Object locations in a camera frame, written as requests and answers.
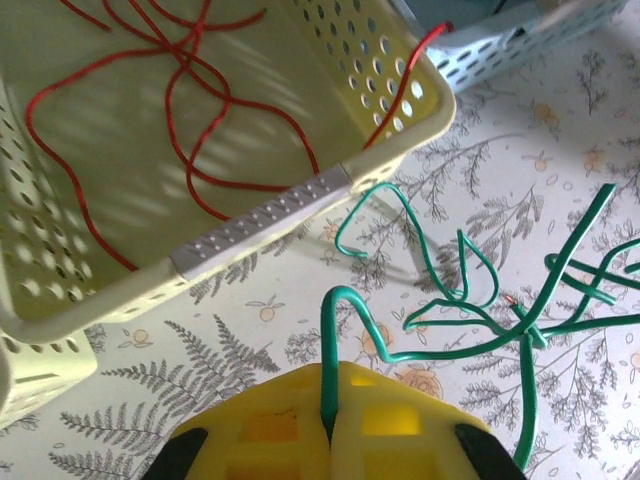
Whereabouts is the green cable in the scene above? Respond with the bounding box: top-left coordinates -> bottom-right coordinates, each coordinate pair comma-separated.
513,294 -> 549,469
319,182 -> 619,449
545,252 -> 640,306
333,182 -> 501,334

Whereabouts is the thin red cable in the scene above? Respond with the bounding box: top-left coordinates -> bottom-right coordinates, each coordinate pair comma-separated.
162,0 -> 321,221
24,0 -> 266,271
362,20 -> 454,151

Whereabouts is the pale yellow perforated basket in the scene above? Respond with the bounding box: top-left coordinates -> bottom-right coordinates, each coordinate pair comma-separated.
0,79 -> 99,431
0,0 -> 459,346

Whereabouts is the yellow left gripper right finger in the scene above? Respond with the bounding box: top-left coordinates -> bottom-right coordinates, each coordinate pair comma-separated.
329,362 -> 524,480

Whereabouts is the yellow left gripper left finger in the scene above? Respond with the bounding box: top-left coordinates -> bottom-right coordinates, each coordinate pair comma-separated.
144,363 -> 334,480

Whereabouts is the light blue perforated basket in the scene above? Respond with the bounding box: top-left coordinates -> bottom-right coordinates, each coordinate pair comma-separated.
424,0 -> 632,96

